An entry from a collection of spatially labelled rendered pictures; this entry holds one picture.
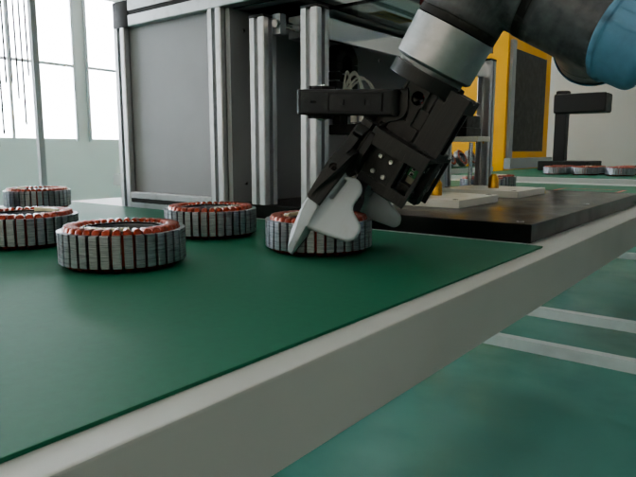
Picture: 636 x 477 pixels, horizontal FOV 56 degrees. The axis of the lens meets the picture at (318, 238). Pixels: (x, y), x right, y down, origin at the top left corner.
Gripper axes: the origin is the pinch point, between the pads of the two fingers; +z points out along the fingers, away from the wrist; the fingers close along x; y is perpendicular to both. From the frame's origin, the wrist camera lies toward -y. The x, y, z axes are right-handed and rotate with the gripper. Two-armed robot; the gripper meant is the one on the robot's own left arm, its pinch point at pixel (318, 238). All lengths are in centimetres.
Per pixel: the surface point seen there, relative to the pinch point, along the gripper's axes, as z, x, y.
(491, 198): -5.9, 42.2, 6.9
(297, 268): -0.8, -10.2, 3.5
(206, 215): 5.3, -1.1, -12.9
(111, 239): 3.0, -19.6, -8.8
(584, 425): 56, 140, 55
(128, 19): -2, 26, -61
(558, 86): -39, 587, -75
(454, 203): -4.5, 30.3, 4.6
